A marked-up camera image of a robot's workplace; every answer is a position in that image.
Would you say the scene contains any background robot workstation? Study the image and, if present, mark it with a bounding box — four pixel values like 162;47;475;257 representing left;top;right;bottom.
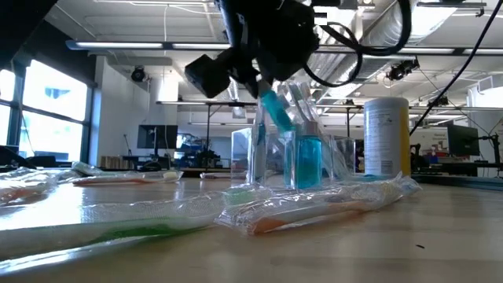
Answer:
174;132;227;170

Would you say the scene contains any white wipes canister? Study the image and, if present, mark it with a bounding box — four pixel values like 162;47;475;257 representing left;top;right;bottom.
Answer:
363;97;413;178

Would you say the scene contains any clear acrylic organizer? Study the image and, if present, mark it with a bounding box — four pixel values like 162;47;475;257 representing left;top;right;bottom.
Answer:
230;126;357;190

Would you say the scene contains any dark computer monitor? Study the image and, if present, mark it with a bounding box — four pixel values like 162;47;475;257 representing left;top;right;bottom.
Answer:
136;124;179;150
446;124;481;157

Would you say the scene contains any stack of wooden blocks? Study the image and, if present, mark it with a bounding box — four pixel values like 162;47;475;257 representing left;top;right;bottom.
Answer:
100;155;137;171

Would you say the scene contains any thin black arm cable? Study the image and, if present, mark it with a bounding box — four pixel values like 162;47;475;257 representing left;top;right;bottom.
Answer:
407;0;503;138

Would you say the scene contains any black ceiling camera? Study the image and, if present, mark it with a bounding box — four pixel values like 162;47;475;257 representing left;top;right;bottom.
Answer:
130;65;148;83

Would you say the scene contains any large window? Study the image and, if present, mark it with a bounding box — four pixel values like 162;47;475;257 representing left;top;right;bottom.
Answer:
0;58;95;165

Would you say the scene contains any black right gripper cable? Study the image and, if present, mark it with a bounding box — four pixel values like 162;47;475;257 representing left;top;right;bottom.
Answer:
301;0;413;89

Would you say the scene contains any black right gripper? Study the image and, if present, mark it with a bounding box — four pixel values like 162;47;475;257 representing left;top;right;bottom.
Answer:
229;23;320;99

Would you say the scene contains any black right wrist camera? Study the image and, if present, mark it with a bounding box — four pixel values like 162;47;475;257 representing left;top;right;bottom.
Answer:
183;53;232;100

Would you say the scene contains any black background gantry frame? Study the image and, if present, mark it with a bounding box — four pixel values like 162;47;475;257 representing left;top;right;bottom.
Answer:
156;100;256;153

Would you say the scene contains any black rail-mounted camera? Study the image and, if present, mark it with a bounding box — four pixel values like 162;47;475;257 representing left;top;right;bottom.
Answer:
386;57;420;83

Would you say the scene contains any black aluminium table frame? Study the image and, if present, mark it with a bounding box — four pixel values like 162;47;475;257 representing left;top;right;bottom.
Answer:
410;174;503;193

